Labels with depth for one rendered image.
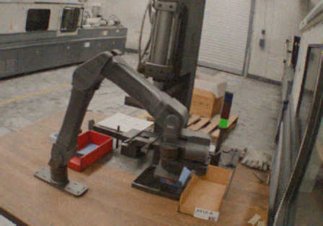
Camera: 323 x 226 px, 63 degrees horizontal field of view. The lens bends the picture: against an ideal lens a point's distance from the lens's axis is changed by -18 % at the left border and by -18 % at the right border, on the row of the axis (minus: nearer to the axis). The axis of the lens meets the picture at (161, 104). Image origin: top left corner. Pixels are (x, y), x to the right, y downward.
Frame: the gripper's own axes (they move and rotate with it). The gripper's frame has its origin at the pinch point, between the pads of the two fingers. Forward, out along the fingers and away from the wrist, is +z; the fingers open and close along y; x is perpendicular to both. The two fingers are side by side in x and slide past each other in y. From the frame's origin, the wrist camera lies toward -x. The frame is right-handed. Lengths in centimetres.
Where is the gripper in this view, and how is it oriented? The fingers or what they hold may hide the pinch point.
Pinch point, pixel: (170, 180)
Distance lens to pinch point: 96.5
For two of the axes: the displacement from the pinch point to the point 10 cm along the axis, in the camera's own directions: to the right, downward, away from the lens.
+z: 0.1, 7.2, 6.9
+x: -9.4, -2.2, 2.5
